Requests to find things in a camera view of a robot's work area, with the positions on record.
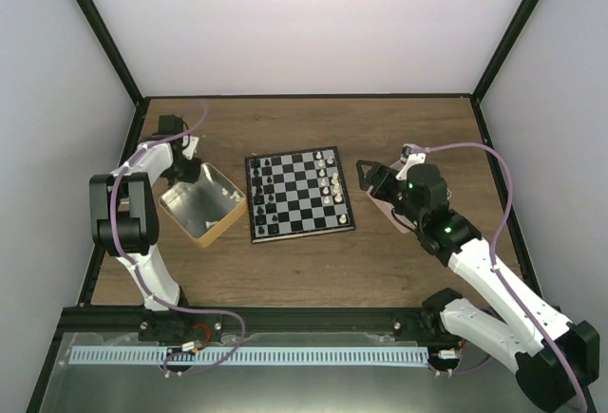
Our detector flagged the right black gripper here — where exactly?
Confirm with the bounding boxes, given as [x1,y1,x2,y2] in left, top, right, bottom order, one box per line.
[357,160,425,227]

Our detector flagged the gold metal tin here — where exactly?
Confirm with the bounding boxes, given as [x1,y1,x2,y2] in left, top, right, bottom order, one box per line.
[159,162,247,248]

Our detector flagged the black and silver chessboard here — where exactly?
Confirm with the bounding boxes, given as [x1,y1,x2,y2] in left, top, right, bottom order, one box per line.
[244,146,356,244]

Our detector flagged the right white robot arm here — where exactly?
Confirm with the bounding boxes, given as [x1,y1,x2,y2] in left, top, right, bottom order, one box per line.
[356,160,600,412]

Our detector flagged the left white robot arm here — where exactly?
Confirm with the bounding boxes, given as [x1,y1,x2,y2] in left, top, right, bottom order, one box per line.
[89,115,202,341]

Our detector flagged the pink embossed metal tin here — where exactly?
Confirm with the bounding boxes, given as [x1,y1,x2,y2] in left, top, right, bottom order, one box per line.
[364,160,452,235]

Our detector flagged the light blue slotted strip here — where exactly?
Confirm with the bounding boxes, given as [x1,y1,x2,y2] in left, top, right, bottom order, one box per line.
[69,346,428,367]

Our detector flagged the metal sheet cover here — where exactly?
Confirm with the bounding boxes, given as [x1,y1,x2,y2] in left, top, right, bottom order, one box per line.
[28,333,534,412]

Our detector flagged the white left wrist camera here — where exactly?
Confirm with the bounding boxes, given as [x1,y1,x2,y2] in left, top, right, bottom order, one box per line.
[182,136,200,159]

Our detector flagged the black enclosure frame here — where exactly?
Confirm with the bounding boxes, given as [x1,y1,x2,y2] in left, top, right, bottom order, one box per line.
[26,0,598,413]

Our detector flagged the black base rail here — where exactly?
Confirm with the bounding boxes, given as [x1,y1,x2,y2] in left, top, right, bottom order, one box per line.
[55,305,459,346]

